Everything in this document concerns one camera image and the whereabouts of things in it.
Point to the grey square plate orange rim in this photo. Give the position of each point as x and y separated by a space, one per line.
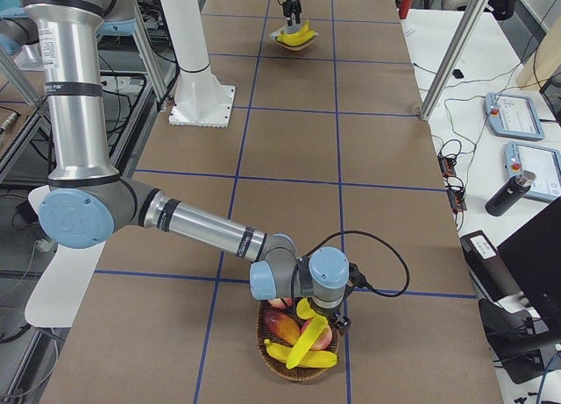
273 35

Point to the wicker fruit basket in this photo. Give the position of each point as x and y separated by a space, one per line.
296 374

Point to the pink apple lower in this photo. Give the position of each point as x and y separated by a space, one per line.
323 341

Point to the yellow lemon fruit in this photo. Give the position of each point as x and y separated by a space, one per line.
304 309

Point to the orange mango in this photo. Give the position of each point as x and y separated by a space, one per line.
282 326

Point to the red apple top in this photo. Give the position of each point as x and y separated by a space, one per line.
282 303

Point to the black monitor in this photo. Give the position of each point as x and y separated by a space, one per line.
532 256

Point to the black water bottle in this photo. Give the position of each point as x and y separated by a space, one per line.
510 193

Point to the teach pendant far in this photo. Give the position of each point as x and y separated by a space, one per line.
513 116

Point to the teach pendant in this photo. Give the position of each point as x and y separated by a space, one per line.
513 116
544 162

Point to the teach pendant near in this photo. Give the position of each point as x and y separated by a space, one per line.
544 162

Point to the white chair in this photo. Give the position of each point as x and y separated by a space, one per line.
57 285

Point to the white camera pole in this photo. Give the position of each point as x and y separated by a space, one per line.
199 98

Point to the aluminium frame post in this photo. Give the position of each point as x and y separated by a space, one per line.
462 34

